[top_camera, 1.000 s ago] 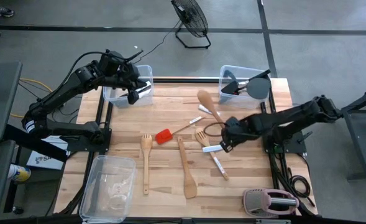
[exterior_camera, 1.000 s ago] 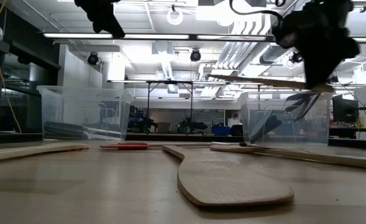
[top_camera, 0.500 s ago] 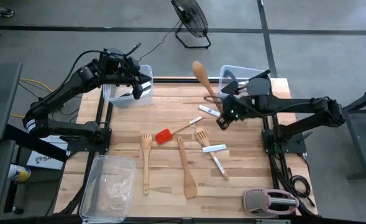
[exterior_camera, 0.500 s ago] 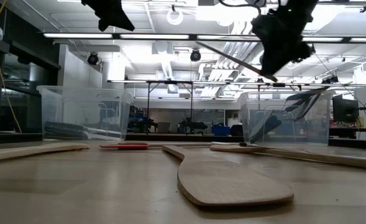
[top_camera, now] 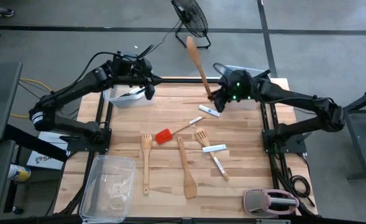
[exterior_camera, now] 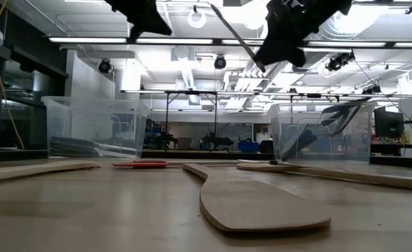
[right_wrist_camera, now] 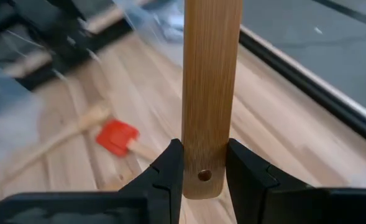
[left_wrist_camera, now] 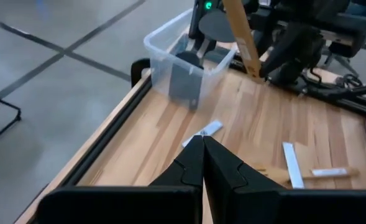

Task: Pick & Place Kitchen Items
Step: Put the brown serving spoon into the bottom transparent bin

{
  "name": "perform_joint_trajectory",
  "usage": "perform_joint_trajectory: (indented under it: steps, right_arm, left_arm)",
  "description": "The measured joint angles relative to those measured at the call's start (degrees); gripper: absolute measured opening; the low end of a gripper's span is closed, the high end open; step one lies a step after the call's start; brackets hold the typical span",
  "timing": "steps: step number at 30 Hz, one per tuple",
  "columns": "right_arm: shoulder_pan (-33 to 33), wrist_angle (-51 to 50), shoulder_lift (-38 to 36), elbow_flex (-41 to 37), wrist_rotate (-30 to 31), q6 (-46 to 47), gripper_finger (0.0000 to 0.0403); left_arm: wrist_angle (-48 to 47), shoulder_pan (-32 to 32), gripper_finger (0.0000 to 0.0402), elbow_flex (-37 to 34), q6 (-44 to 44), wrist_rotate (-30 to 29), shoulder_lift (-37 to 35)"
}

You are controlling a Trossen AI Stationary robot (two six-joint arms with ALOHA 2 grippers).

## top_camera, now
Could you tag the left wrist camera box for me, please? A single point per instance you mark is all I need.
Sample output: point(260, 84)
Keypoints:
point(123, 62)

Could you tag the wooden spoon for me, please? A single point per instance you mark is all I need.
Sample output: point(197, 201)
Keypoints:
point(193, 53)

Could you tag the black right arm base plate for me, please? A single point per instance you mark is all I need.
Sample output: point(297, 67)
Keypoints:
point(291, 146)

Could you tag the white printed box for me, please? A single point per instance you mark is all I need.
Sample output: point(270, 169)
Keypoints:
point(43, 160)

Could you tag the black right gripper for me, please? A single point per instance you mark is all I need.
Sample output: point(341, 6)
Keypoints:
point(238, 84)

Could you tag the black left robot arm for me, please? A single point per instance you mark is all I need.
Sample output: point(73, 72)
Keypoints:
point(71, 88)

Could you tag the slotted wooden spatula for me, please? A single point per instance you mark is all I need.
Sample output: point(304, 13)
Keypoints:
point(201, 135)

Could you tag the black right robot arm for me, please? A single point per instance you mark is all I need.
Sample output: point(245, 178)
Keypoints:
point(300, 101)

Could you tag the pink handheld grater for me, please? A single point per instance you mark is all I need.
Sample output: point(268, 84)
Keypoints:
point(257, 202)

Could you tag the yellow white spray can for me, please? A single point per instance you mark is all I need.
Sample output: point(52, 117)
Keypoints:
point(19, 173)

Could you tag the clear plastic storage bin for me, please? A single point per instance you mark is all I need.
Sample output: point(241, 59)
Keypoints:
point(251, 69)
point(120, 101)

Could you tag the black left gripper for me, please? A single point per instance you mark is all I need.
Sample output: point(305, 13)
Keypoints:
point(142, 70)

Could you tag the black aluminium table frame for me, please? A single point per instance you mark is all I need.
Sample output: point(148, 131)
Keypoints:
point(182, 80)

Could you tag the large clear plastic bin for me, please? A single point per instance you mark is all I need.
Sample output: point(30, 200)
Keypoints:
point(108, 189)

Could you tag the black floor fan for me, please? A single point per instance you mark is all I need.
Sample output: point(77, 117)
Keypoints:
point(192, 17)

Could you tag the wooden spork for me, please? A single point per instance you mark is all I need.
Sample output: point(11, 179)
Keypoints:
point(146, 143)

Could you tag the dark grey flat panel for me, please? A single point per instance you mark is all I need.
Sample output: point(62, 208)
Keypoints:
point(1, 99)

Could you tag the black metal stand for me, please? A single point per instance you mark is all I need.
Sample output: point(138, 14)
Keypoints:
point(361, 146)

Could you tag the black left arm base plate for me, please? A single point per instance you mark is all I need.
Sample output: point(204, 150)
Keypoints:
point(83, 146)

